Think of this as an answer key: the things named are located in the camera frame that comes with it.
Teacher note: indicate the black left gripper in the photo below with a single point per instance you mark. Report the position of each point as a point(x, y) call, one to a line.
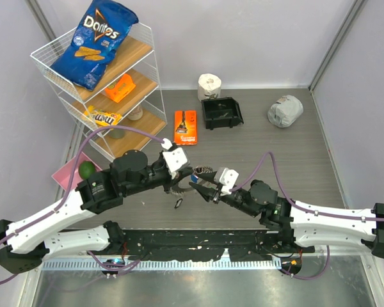
point(180, 175)

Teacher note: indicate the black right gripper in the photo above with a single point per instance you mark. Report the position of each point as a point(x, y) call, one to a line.
point(208, 192)

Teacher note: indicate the blue tag key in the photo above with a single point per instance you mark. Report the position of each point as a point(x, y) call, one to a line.
point(194, 178)

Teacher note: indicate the keys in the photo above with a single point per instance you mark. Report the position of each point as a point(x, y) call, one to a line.
point(220, 110)

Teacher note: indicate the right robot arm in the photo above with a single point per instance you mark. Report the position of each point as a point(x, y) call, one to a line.
point(297, 223)

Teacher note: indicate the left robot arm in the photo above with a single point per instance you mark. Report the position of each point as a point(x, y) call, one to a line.
point(33, 240)

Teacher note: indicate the orange razor box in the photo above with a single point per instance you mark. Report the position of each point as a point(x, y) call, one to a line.
point(185, 128)

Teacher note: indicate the black plastic storage bin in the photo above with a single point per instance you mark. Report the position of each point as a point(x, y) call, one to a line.
point(231, 121)

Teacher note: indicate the green lime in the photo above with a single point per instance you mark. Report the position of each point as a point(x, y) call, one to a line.
point(86, 169)

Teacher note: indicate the yellow M&M candy bag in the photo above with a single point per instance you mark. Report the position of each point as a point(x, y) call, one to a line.
point(102, 117)

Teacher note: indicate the orange snack box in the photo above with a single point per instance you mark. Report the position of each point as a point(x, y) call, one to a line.
point(119, 89)

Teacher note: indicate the pink plastic tray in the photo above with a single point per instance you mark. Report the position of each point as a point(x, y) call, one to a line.
point(62, 176)

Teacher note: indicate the white toilet paper roll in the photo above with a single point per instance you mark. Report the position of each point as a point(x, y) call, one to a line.
point(209, 87)

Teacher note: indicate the grey wrapped paper bundle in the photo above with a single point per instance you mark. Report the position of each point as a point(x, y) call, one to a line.
point(285, 111)

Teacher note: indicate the blue Doritos chip bag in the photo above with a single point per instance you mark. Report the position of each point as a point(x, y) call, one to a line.
point(94, 44)

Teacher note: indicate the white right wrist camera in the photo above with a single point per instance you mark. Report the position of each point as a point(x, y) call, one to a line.
point(226, 179)

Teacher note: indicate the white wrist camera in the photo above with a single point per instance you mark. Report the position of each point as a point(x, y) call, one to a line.
point(175, 156)
point(226, 179)

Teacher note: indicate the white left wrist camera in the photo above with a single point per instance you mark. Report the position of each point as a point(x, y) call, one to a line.
point(175, 156)

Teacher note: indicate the white wire wooden shelf rack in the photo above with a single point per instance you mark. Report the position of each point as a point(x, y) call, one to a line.
point(136, 57)

